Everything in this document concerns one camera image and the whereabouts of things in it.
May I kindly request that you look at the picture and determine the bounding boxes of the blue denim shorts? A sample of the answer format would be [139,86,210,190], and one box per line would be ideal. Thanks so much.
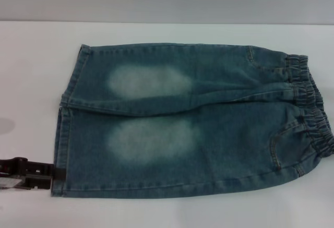
[50,44,334,193]

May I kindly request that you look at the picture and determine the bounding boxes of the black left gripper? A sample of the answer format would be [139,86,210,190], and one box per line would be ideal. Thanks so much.
[0,156,66,191]

